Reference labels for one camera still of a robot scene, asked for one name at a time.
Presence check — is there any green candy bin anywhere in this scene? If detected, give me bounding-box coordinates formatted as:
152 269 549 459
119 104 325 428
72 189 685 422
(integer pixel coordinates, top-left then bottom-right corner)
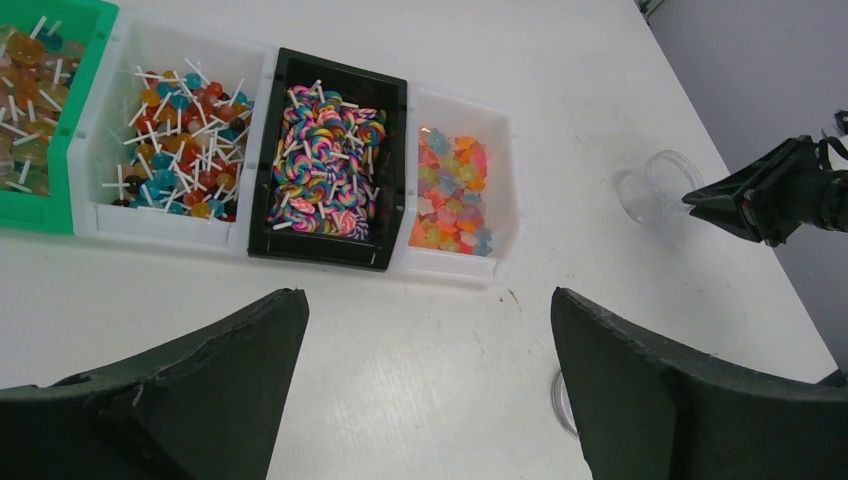
1 1 119 235

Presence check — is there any white lollipop bin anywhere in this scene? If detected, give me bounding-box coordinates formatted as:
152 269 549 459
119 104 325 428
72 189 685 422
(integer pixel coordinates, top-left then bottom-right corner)
67 9 276 256

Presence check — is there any white star candy bin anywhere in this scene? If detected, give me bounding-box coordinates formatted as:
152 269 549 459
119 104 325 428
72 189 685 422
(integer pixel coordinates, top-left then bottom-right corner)
388 83 525 287

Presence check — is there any clear plastic jar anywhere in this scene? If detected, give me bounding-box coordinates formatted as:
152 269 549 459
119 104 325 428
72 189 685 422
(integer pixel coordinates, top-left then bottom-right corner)
613 150 705 226

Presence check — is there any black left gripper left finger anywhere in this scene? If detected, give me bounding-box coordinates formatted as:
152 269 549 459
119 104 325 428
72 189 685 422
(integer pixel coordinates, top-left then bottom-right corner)
1 289 309 479

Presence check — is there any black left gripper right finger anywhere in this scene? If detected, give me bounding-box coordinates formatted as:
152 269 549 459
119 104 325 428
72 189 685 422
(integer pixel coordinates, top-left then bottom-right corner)
550 288 847 479

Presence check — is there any clear jar lid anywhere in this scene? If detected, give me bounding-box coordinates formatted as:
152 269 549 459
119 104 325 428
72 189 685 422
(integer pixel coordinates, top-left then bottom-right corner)
551 370 579 439

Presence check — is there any black swirl lollipop bin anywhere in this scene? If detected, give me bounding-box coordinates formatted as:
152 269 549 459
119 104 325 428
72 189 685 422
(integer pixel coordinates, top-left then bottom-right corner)
247 48 411 272

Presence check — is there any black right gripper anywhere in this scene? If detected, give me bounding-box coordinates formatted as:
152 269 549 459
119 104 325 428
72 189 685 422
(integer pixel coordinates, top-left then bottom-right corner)
681 135 847 247

